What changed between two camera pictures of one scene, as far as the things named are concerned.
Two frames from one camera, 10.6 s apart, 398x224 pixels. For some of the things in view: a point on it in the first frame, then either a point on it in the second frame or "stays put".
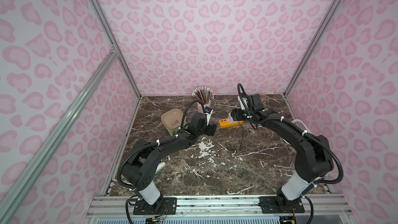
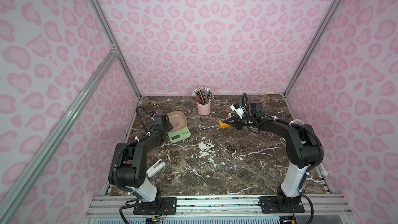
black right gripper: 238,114 to 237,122
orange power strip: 225,122 stays put
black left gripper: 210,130 to 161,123
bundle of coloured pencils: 203,94 stays put
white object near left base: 161,166 stays put
